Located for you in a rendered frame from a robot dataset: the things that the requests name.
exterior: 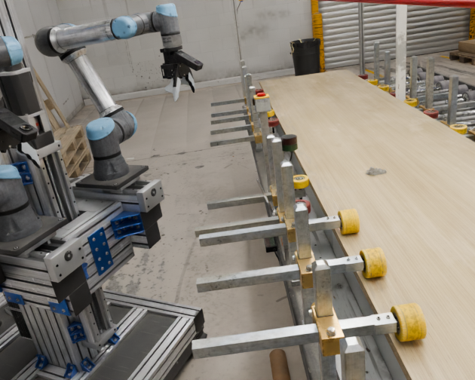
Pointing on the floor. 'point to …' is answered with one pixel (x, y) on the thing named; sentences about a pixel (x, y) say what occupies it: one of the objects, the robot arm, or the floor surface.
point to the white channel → (401, 51)
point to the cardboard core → (279, 365)
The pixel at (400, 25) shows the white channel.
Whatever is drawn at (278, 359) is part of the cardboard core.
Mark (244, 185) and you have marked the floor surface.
